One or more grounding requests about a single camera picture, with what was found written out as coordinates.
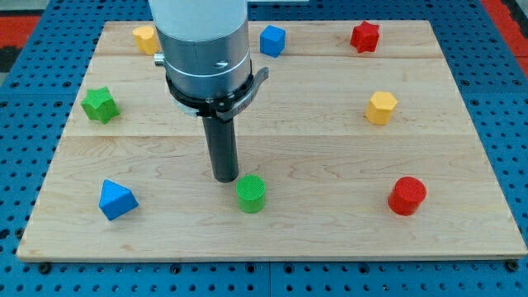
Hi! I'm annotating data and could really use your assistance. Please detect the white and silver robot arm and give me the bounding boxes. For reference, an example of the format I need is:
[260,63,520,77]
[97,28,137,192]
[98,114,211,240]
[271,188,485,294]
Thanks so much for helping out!
[148,0,252,120]

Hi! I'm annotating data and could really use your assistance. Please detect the green cylinder block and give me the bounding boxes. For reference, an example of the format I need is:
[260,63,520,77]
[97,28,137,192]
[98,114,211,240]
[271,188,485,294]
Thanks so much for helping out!
[236,175,266,214]

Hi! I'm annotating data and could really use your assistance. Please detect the black cylindrical pointer tool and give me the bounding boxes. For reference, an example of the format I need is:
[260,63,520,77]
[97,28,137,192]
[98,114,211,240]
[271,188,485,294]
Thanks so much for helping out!
[202,118,238,183]

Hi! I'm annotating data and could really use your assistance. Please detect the light wooden board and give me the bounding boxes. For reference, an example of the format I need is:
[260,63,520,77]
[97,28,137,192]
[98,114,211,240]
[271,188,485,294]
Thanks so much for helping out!
[16,21,527,262]

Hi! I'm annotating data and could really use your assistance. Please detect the blue cube block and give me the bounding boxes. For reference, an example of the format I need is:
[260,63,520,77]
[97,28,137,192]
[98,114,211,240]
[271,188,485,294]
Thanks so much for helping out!
[260,25,286,58]

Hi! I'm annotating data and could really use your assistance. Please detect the yellow hexagon block right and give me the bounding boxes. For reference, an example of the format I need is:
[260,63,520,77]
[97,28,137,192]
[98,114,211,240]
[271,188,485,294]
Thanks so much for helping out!
[365,92,398,125]

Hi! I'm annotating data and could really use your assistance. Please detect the yellow hexagon block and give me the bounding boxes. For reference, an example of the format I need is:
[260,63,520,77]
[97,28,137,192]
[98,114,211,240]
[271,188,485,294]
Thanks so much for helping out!
[132,26,159,55]
[365,92,398,125]

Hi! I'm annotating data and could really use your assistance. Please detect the red star block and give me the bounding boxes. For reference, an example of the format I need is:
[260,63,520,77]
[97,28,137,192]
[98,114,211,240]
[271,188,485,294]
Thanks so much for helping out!
[350,21,380,54]

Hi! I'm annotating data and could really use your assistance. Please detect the red cylinder block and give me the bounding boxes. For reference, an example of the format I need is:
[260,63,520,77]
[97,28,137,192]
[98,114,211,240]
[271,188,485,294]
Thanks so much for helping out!
[388,177,427,216]

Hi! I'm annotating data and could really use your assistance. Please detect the blue triangular prism block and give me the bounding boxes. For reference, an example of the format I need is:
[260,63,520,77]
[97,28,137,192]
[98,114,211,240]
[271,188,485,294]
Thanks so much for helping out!
[99,180,139,221]

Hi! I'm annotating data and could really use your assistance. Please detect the yellow hexagon block top left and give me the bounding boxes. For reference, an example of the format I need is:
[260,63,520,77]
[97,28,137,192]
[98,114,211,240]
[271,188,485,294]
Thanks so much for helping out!
[132,26,159,55]

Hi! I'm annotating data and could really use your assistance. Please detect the green star block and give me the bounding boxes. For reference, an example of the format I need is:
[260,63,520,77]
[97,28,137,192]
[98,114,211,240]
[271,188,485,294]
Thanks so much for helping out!
[81,87,120,124]

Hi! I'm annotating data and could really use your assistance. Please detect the black clamp ring with lever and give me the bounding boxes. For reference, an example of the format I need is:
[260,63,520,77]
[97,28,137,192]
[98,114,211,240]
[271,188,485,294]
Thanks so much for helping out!
[165,66,270,123]

